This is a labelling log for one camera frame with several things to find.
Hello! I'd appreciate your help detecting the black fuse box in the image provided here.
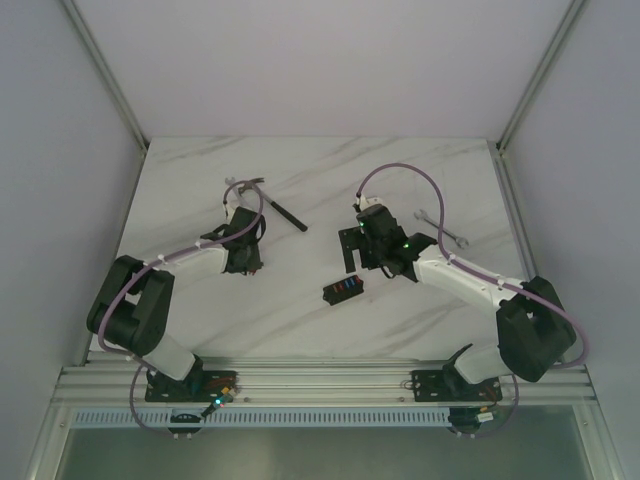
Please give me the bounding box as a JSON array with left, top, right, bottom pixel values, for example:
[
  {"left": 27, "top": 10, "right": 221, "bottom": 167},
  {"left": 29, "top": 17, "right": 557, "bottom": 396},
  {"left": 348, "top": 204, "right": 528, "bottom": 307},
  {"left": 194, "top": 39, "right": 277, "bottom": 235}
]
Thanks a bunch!
[{"left": 322, "top": 275, "right": 364, "bottom": 306}]

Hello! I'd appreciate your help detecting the aluminium mounting rail frame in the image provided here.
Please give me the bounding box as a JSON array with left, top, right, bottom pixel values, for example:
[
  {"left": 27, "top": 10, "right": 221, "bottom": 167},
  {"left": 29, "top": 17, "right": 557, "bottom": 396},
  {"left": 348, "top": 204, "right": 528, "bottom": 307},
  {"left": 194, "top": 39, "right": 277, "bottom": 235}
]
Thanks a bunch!
[{"left": 49, "top": 139, "right": 599, "bottom": 406}]

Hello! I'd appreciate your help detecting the black handle claw hammer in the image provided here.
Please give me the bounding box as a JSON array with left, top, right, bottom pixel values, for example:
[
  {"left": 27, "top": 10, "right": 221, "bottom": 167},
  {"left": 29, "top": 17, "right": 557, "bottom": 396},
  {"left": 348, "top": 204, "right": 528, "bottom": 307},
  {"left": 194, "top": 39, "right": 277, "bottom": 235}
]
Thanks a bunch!
[{"left": 238, "top": 177, "right": 308, "bottom": 232}]

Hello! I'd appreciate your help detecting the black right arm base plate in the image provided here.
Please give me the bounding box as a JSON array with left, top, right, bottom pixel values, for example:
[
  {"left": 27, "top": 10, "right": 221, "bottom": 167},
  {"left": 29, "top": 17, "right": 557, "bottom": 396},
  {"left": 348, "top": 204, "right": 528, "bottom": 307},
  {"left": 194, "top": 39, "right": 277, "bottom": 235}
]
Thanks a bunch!
[{"left": 409, "top": 370, "right": 503, "bottom": 403}]

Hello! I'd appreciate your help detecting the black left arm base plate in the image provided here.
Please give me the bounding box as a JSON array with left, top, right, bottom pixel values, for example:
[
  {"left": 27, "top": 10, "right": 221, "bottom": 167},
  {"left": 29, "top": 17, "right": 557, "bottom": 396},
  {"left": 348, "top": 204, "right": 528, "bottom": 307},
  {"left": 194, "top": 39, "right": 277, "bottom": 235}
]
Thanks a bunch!
[{"left": 145, "top": 370, "right": 237, "bottom": 403}]

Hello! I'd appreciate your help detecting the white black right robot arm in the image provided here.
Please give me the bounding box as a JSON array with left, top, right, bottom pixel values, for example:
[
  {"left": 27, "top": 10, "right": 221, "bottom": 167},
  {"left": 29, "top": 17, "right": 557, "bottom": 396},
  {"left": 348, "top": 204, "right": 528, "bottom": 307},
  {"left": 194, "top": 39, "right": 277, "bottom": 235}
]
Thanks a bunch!
[{"left": 338, "top": 204, "right": 577, "bottom": 399}]

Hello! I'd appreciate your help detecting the silver wrench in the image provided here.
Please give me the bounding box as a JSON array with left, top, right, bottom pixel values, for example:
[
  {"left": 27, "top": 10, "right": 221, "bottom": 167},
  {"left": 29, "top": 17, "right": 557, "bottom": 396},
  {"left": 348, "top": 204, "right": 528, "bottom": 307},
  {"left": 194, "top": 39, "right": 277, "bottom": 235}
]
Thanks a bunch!
[
  {"left": 413, "top": 209, "right": 470, "bottom": 248},
  {"left": 225, "top": 177, "right": 248, "bottom": 208}
]

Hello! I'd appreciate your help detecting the white slotted cable duct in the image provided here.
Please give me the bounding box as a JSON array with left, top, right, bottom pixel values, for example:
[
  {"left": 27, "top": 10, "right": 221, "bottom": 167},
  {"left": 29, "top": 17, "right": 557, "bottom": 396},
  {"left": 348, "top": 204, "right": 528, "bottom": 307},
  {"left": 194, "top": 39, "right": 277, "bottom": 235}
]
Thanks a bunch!
[{"left": 70, "top": 406, "right": 451, "bottom": 429}]

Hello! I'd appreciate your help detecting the silver wrench left side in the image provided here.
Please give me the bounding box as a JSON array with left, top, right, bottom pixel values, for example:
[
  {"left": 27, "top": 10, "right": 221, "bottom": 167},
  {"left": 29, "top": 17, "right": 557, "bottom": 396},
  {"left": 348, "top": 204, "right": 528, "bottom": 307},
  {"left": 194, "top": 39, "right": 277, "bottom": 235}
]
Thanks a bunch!
[{"left": 225, "top": 177, "right": 248, "bottom": 208}]

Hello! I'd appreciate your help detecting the silver wrench right side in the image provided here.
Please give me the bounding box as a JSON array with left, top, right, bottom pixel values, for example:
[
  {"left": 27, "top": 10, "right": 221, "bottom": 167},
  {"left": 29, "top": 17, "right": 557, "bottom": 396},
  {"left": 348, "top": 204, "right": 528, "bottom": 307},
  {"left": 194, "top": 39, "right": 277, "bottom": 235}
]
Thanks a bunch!
[{"left": 413, "top": 209, "right": 470, "bottom": 248}]

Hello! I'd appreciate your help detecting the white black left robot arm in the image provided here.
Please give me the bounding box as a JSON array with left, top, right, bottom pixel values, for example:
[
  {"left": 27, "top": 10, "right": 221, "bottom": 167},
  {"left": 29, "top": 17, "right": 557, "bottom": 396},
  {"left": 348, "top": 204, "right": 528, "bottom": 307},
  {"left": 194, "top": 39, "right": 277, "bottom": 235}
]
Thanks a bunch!
[{"left": 87, "top": 207, "right": 266, "bottom": 402}]

